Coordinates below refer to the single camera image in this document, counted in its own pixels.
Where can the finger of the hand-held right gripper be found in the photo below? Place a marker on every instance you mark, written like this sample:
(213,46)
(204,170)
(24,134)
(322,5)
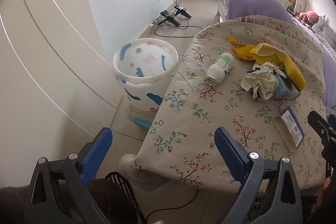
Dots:
(319,126)

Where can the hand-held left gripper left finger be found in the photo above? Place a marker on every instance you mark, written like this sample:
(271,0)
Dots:
(97,151)

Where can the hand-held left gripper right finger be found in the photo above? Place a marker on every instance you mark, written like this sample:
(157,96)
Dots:
(230,151)

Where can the light blue milk carton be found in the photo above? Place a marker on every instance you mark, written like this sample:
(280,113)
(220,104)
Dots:
(284,88)

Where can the white patterned trash bin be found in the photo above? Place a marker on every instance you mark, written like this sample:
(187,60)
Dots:
(141,94)

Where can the blue and white flat box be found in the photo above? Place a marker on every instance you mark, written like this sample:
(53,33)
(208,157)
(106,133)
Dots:
(290,125)

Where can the black white striped slipper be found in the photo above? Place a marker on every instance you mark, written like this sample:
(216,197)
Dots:
(121,182)

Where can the dark brown fuzzy cloth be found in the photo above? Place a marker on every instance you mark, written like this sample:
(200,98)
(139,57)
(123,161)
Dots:
(110,200)

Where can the purple bed sheet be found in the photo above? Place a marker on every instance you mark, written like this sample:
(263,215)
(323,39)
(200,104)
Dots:
(329,69)

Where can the floral tablecloth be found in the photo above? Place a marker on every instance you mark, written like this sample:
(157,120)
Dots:
(199,98)

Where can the crumpled white paper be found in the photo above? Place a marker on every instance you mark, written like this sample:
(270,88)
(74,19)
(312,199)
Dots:
(262,79)

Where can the white plastic bottle green label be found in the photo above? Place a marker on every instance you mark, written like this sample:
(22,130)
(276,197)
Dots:
(219,70)

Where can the grey cloth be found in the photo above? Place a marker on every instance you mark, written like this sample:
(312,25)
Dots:
(324,28)

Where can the pink plush toy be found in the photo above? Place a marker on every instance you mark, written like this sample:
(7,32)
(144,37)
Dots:
(308,16)

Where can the white wardrobe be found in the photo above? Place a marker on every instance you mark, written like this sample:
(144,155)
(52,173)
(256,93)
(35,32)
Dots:
(52,43)

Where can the purple blanket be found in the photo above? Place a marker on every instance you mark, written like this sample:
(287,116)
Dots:
(252,6)

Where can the black folding stand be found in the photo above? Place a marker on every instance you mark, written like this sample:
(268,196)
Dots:
(183,11)
(166,17)

